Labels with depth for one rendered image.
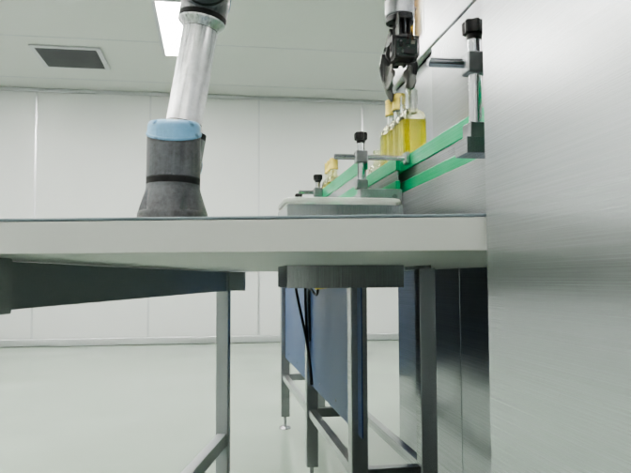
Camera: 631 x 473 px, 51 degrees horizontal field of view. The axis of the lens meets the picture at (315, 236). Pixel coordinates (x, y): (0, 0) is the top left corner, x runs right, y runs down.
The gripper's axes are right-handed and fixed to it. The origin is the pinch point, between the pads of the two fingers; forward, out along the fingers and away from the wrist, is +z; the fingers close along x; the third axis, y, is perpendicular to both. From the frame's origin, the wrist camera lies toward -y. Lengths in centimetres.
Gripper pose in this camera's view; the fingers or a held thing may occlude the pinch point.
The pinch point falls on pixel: (398, 98)
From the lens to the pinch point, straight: 176.9
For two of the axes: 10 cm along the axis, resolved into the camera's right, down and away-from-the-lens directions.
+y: 1.5, -0.6, -9.9
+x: 9.9, 0.0, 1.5
